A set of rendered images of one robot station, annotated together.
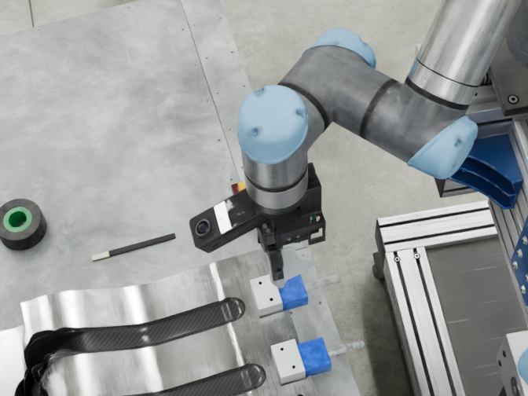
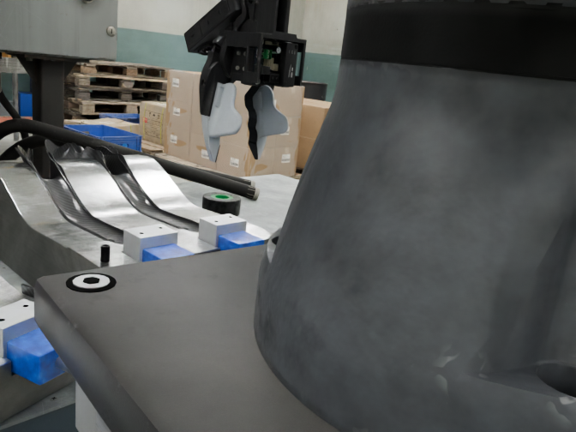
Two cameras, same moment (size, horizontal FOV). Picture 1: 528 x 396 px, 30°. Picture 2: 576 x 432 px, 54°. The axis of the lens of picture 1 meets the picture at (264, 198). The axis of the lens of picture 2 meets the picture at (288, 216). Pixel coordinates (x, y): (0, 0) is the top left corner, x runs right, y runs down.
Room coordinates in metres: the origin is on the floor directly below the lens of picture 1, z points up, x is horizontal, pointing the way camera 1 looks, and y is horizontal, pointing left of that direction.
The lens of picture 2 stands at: (0.26, -0.60, 1.12)
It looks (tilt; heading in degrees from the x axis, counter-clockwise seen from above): 15 degrees down; 54
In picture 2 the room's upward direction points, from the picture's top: 6 degrees clockwise
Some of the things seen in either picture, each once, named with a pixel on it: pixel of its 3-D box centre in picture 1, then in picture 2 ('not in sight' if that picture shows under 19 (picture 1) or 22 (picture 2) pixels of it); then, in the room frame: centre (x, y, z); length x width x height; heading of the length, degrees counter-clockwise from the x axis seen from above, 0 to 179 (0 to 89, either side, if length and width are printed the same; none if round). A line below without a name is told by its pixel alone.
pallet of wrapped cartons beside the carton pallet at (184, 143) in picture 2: not in sight; (230, 129); (2.75, 3.92, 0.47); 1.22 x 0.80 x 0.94; 102
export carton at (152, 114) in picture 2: not in sight; (170, 123); (2.66, 5.08, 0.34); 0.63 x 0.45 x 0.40; 98
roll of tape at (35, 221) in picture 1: (20, 224); (221, 204); (0.81, 0.40, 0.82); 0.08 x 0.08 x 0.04
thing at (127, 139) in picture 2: not in sight; (100, 143); (1.59, 3.93, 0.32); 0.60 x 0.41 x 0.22; 104
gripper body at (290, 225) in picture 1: (284, 207); (258, 33); (0.61, -0.02, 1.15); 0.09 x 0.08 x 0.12; 101
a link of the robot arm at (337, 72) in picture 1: (337, 85); not in sight; (0.67, -0.10, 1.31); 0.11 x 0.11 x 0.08; 49
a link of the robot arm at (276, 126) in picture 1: (275, 136); not in sight; (0.61, -0.02, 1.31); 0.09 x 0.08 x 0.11; 139
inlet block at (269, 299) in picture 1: (297, 290); (245, 249); (0.61, -0.04, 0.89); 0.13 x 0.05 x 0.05; 101
